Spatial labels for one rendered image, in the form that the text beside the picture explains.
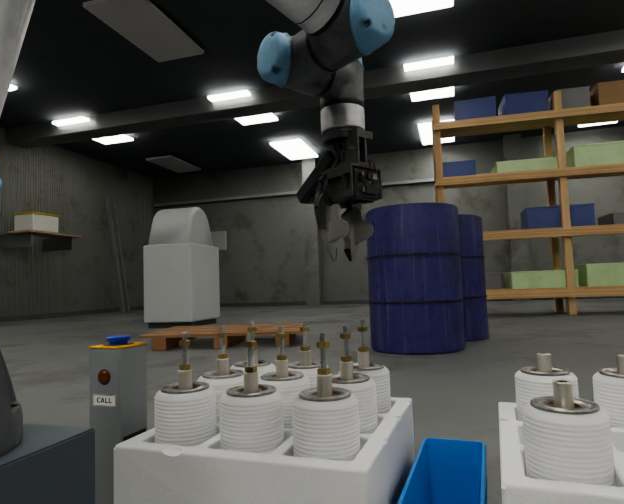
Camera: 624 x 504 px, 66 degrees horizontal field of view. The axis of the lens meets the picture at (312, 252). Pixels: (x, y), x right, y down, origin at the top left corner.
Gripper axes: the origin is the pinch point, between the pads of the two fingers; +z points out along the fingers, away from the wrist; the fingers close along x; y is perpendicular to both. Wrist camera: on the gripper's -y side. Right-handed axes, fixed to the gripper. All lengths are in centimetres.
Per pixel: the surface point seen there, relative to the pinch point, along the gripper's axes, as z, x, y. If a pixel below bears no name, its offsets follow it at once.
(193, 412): 23.9, -23.0, -9.0
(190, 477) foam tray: 31.5, -25.6, -4.6
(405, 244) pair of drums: -17, 160, -116
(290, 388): 22.2, -7.5, -5.1
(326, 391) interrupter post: 20.4, -10.6, 7.6
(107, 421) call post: 27.6, -29.8, -28.3
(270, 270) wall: -35, 560, -831
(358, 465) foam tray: 28.3, -12.2, 15.1
